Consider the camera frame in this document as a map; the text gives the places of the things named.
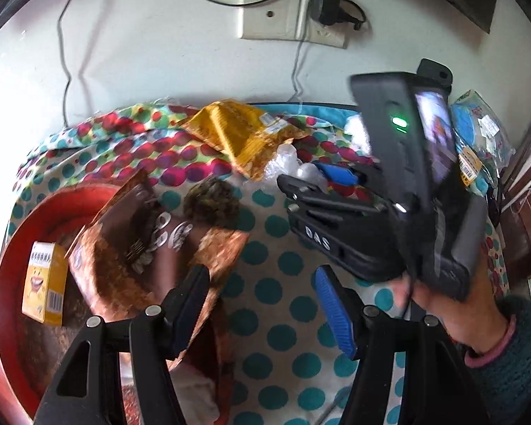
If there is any brown wooden furniture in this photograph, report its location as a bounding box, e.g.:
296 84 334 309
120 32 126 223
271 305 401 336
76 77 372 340
500 97 531 275

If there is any white wall socket plate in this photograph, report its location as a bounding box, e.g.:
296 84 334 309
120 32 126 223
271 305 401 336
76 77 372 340
298 22 349 49

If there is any black charger cable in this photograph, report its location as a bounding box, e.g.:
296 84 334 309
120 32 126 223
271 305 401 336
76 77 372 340
287 40 306 104

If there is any white wall switch plate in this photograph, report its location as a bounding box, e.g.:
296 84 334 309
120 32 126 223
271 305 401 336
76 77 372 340
241 0 313 40

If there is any thin black wall cable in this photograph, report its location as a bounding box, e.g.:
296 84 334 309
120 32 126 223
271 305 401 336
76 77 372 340
57 0 96 127

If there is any person's right forearm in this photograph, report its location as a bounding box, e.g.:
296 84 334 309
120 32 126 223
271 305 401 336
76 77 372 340
462 294 531 425

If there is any small white cloth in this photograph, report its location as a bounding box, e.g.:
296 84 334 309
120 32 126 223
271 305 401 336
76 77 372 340
170 358 222 423

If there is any rusty red metal tray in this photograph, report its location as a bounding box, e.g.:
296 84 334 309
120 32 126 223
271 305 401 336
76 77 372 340
0 181 237 425

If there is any blue item in plastic bag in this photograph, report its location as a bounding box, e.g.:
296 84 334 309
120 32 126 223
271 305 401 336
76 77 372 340
450 91 516 196

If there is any crumpled clear plastic bag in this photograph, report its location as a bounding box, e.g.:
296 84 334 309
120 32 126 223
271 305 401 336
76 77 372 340
265 142 328 187

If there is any yellow snack bag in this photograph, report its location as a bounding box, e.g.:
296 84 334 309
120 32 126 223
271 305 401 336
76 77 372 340
179 101 308 182

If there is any black wall clip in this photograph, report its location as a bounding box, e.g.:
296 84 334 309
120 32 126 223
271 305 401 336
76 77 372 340
418 58 453 89

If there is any yellow medicine box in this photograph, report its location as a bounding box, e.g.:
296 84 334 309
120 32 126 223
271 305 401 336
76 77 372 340
21 241 69 326

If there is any black charger plug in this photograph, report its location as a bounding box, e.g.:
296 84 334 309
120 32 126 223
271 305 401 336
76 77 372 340
307 0 366 32

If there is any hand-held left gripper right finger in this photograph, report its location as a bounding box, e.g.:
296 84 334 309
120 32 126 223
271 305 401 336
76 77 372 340
315 265 487 425

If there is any small yellow barcode box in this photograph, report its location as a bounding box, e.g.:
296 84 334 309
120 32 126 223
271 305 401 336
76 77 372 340
458 151 483 187

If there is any person's right hand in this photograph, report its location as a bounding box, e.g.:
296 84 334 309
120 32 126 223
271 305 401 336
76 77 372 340
394 252 512 350

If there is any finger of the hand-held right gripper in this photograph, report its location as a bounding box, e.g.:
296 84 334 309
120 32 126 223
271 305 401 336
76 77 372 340
276 175 390 213
314 162 388 196

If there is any brown snack bag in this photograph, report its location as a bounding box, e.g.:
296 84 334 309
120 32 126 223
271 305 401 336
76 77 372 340
66 168 251 373

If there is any polka dot blanket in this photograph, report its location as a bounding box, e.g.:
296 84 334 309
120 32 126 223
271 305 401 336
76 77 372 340
9 102 509 425

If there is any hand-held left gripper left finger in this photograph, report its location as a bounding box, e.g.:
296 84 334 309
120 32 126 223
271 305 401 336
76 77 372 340
35 265 211 425

